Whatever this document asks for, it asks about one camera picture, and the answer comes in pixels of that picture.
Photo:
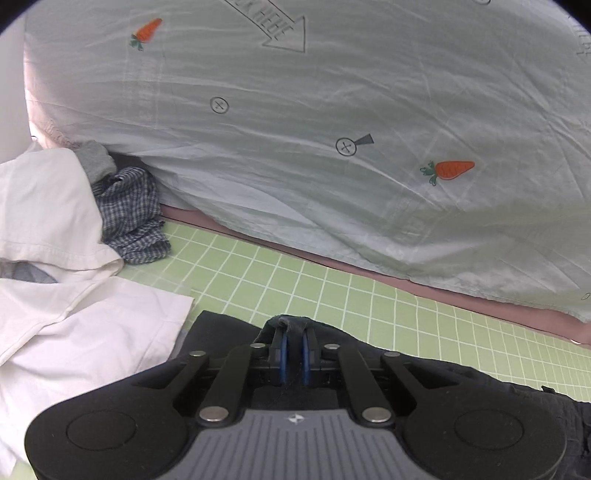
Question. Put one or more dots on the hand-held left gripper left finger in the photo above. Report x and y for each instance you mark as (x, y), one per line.
(282, 362)

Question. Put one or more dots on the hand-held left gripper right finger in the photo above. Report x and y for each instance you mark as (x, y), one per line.
(307, 362)

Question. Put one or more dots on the pink bed sheet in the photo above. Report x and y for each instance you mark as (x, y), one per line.
(461, 301)

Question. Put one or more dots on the blue plaid cloth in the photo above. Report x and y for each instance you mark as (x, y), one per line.
(131, 217)

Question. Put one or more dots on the white shirt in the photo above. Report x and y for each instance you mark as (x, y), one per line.
(69, 332)

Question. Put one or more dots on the blue grey cloth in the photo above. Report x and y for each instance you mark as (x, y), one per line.
(30, 273)

